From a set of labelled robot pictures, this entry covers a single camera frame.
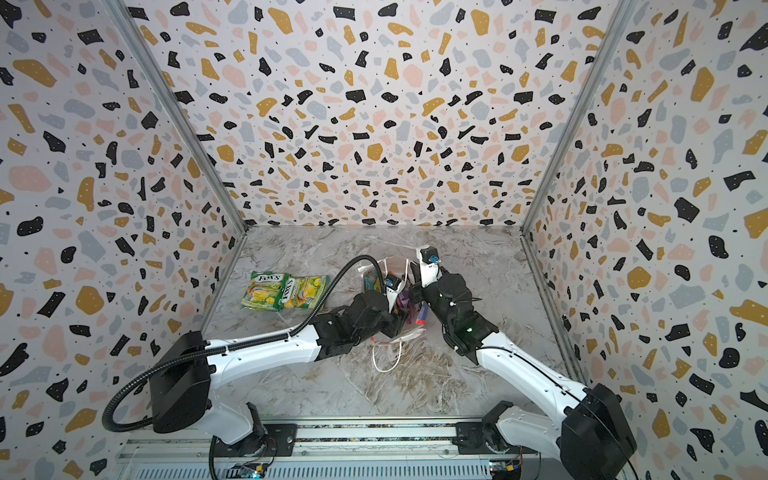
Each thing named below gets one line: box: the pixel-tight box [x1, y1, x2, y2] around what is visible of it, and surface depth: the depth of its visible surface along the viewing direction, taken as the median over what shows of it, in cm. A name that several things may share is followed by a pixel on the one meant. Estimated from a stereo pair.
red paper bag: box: [358, 256, 429, 373], surface depth 75 cm
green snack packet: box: [241, 271, 290, 311], surface depth 100 cm
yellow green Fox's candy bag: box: [266, 272, 330, 311], surface depth 101 cm
